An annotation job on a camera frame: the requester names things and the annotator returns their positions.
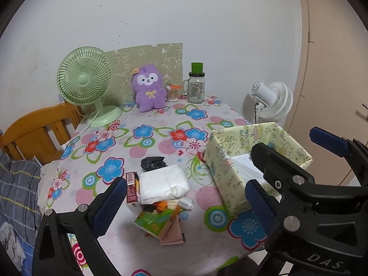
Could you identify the white floor fan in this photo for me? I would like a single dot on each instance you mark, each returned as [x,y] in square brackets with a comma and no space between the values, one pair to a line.
[273,97]

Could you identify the white crumpled cloth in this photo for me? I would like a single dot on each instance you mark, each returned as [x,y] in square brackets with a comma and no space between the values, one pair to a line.
[11,244]

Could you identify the wooden chair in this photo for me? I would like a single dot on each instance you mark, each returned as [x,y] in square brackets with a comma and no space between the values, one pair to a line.
[31,132]

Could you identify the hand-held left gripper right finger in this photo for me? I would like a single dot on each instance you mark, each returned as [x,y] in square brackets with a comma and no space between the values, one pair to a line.
[258,207]

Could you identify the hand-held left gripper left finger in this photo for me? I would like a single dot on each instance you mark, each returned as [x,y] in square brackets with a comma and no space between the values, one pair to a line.
[110,204]

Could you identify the glass mug jar green lid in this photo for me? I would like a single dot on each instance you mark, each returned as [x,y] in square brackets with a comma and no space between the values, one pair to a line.
[197,89]

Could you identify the green desk fan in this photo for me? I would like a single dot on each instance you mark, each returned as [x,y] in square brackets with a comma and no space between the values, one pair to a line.
[83,77]

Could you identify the orange and black small item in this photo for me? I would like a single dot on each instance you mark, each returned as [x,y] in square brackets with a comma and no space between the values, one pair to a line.
[156,207]

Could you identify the floral tablecloth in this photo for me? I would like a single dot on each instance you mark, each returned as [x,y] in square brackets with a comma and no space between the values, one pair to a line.
[161,138]

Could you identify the pink paper card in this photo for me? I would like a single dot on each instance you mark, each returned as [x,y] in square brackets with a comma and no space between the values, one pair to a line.
[174,234]

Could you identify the beige door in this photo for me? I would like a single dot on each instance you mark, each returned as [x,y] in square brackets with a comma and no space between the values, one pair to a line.
[330,63]

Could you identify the black plastic bag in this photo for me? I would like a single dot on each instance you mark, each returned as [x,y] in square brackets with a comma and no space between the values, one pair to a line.
[153,163]

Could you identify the small white roll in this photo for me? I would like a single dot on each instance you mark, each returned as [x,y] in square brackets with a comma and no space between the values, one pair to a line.
[187,202]

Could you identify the yellow cartoon print box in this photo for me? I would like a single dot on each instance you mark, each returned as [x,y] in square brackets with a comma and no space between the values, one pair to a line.
[227,178]

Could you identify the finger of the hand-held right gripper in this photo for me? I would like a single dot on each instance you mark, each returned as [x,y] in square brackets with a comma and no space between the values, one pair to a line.
[276,164]
[327,143]

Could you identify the plaid blanket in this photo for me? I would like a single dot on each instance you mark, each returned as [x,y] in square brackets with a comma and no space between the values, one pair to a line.
[17,189]

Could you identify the white soft pack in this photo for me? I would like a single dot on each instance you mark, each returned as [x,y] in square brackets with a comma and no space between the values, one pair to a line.
[161,184]

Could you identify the small red box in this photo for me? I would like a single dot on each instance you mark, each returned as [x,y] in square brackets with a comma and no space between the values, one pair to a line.
[132,188]

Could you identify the cotton swab jar orange lid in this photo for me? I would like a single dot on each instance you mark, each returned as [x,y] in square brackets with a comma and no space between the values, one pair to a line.
[173,93]

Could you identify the purple plush toy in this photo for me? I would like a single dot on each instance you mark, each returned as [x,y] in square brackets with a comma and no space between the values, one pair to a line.
[148,92]

